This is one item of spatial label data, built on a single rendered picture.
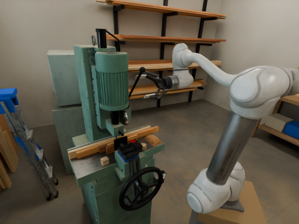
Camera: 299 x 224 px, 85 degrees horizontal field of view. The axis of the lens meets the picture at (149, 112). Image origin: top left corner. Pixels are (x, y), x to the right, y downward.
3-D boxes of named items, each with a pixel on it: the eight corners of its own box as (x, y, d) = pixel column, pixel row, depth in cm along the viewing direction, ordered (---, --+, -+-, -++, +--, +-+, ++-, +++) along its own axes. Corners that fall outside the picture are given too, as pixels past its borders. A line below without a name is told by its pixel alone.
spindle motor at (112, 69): (106, 114, 89) (101, 54, 76) (95, 103, 102) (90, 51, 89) (134, 108, 99) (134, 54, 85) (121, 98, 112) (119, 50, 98)
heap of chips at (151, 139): (153, 146, 113) (153, 143, 112) (143, 137, 122) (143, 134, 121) (162, 142, 117) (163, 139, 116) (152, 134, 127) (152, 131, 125)
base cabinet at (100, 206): (103, 259, 127) (94, 197, 97) (83, 201, 169) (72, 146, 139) (150, 225, 151) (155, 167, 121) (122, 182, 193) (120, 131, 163)
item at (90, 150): (77, 159, 98) (76, 154, 97) (76, 157, 100) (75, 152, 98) (158, 130, 132) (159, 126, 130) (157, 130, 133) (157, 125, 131)
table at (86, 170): (82, 201, 80) (80, 192, 78) (69, 163, 103) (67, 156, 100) (173, 157, 113) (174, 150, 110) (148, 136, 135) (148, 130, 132)
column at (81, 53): (93, 147, 124) (80, 46, 94) (85, 134, 141) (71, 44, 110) (120, 139, 136) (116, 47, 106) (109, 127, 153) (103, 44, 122)
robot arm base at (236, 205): (232, 183, 115) (233, 177, 113) (244, 212, 95) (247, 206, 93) (205, 180, 118) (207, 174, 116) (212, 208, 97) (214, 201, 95)
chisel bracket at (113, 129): (114, 139, 104) (113, 128, 100) (106, 130, 114) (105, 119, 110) (124, 136, 108) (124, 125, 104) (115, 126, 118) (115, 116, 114)
